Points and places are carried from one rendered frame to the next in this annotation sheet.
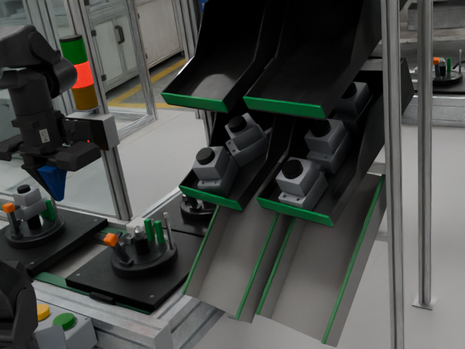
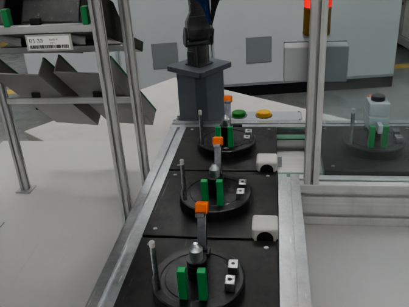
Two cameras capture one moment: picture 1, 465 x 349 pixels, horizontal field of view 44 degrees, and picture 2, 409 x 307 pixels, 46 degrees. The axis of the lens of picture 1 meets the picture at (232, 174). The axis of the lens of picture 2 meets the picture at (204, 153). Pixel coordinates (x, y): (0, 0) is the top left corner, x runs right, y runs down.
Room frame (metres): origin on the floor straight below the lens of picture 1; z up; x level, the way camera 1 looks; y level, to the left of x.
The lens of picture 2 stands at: (1.97, -0.31, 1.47)
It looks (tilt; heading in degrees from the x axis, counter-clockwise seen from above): 26 degrees down; 154
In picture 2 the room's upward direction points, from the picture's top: 4 degrees counter-clockwise
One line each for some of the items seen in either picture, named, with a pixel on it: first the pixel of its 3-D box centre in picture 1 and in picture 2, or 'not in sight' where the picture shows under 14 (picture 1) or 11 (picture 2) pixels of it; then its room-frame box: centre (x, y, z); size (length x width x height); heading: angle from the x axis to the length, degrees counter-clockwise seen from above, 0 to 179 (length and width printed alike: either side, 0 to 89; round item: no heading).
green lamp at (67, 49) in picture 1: (73, 50); not in sight; (1.26, 0.30, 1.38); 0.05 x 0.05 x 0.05
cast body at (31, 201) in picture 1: (30, 198); not in sight; (1.26, 0.48, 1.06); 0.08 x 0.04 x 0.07; 146
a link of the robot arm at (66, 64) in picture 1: (36, 65); not in sight; (0.90, 0.28, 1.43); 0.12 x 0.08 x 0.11; 163
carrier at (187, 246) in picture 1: (141, 242); (226, 130); (1.06, 0.21, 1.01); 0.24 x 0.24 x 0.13; 55
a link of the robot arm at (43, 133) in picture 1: (41, 134); not in sight; (0.86, 0.28, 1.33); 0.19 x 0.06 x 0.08; 55
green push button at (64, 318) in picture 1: (64, 323); (238, 115); (0.89, 0.35, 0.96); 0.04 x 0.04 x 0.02
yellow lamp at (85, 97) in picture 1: (84, 95); (316, 20); (1.26, 0.30, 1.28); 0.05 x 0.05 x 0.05
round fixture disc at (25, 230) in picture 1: (36, 230); not in sight; (1.25, 0.49, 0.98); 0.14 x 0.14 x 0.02
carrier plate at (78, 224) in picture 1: (38, 237); not in sight; (1.25, 0.49, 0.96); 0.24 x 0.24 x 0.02; 55
